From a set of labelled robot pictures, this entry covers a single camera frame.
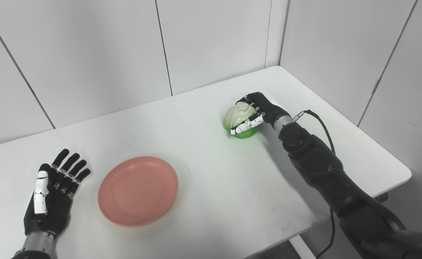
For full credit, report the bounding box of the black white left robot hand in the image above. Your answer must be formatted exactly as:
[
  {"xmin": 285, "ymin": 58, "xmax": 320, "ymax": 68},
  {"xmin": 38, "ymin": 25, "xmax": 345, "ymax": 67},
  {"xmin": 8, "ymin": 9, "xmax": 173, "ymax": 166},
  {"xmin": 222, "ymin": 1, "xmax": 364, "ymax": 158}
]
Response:
[{"xmin": 23, "ymin": 149, "xmax": 92, "ymax": 238}]

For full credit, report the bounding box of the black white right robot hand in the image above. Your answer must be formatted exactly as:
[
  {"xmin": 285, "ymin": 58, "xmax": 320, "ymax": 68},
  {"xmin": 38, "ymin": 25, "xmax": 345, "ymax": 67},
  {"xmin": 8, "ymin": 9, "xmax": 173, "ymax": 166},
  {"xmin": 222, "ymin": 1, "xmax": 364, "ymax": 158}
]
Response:
[{"xmin": 230, "ymin": 92, "xmax": 292, "ymax": 136}]

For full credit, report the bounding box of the green white toy cabbage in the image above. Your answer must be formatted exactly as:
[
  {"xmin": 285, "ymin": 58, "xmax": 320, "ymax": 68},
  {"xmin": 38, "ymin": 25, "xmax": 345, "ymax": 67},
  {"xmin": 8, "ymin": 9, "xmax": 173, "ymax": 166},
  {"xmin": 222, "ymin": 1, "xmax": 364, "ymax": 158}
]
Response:
[{"xmin": 224, "ymin": 102, "xmax": 265, "ymax": 139}]

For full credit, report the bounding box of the pink round plate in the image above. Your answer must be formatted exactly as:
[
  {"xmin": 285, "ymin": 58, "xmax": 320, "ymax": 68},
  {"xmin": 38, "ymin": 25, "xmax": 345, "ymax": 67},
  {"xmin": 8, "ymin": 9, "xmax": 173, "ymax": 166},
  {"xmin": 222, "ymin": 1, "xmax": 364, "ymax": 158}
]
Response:
[{"xmin": 97, "ymin": 156, "xmax": 179, "ymax": 227}]

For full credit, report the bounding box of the white table leg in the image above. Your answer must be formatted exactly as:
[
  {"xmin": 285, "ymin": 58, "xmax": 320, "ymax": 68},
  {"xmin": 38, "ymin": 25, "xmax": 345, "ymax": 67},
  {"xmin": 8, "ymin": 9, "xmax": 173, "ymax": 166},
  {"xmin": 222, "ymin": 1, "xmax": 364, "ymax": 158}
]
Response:
[{"xmin": 289, "ymin": 235, "xmax": 321, "ymax": 259}]

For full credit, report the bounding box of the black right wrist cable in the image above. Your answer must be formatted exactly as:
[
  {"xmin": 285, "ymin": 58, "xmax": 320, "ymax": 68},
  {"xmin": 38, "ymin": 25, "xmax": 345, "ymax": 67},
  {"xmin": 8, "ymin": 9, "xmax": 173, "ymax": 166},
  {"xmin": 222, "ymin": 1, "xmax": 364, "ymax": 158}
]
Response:
[{"xmin": 292, "ymin": 110, "xmax": 337, "ymax": 259}]

